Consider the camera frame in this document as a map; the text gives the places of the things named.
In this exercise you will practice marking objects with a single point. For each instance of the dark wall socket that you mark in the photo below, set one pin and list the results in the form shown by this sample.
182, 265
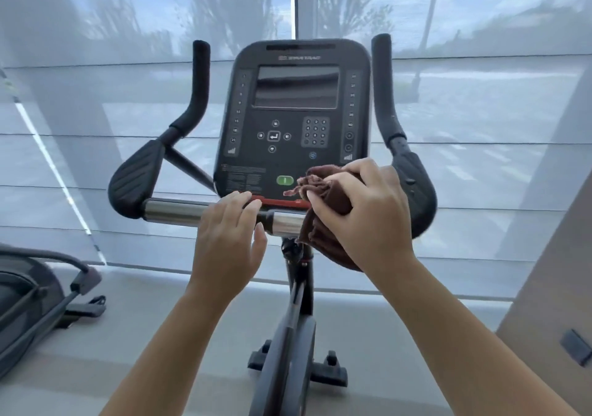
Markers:
576, 347

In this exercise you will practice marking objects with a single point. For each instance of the translucent window blind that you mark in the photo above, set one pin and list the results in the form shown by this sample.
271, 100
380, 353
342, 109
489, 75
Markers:
485, 152

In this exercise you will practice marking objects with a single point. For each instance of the person's right hand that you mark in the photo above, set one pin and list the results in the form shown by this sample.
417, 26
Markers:
379, 226

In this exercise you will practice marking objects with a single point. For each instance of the person's left forearm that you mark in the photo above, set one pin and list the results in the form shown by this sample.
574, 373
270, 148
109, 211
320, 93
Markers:
171, 360

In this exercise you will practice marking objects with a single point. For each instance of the black elliptical machine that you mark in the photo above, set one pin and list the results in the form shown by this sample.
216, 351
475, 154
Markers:
27, 300

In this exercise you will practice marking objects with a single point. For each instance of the person's right forearm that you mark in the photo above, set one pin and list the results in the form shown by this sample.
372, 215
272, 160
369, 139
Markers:
462, 346

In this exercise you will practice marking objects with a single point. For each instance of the brown cleaning cloth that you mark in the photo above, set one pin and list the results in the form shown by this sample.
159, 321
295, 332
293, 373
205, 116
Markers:
317, 237

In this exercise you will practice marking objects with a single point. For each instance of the black exercise bike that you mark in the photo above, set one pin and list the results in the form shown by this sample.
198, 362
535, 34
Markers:
296, 152

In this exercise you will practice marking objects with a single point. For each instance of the person's left hand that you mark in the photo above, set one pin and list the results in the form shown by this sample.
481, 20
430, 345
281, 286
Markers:
226, 249

